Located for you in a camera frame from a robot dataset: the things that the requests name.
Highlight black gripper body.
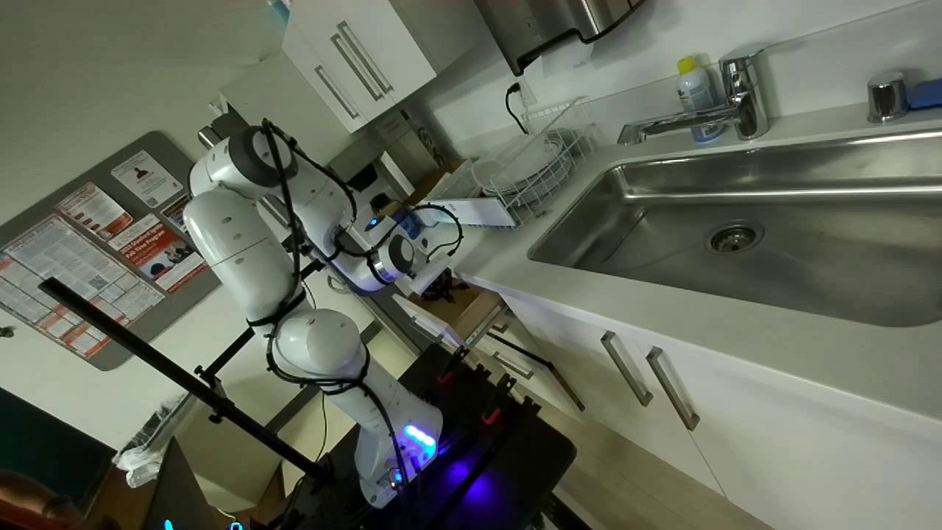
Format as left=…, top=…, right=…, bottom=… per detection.
left=421, top=263, right=471, bottom=306

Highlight open wooden drawer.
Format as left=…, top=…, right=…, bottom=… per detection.
left=416, top=280, right=590, bottom=415

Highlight white drainboard with blue label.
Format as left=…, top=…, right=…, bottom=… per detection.
left=431, top=191, right=521, bottom=232

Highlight black robot cart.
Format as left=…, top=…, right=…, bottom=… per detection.
left=277, top=341, right=580, bottom=530

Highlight steel paper towel dispenser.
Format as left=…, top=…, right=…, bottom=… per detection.
left=471, top=0, right=650, bottom=81

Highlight round metal sink drain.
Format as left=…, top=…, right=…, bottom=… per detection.
left=708, top=222, right=765, bottom=256

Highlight black tripod pole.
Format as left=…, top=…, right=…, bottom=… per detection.
left=38, top=278, right=334, bottom=484

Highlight clear soap bottle green cap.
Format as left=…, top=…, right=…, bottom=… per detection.
left=675, top=53, right=727, bottom=134

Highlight white crumpled cloth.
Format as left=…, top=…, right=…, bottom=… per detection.
left=112, top=422, right=176, bottom=489

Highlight chrome sink faucet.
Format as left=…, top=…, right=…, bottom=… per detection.
left=617, top=53, right=774, bottom=149

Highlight stainless steel sink basin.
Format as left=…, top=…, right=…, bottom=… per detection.
left=528, top=128, right=942, bottom=334

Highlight black monitor screen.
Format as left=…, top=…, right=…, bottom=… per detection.
left=0, top=387, right=119, bottom=512

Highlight stainless steel cup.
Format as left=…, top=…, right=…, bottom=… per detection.
left=867, top=68, right=912, bottom=128

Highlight blue sponge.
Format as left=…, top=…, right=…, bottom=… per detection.
left=905, top=76, right=942, bottom=115

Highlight white wire dish rack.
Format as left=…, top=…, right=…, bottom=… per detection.
left=469, top=96, right=600, bottom=228

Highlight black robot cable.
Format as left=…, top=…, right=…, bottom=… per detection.
left=244, top=119, right=469, bottom=494

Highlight black power cord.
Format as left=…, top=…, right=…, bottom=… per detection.
left=503, top=81, right=534, bottom=138

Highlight metal cabinet door handle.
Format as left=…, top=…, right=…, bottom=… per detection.
left=646, top=344, right=703, bottom=434
left=597, top=331, right=658, bottom=411

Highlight metal upper cabinet handle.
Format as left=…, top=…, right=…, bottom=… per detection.
left=313, top=62, right=363, bottom=125
left=327, top=19, right=399, bottom=103

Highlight white upper wall cabinet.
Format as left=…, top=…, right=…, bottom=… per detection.
left=281, top=0, right=438, bottom=137

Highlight red white wall posters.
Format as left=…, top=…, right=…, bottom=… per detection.
left=0, top=129, right=225, bottom=374

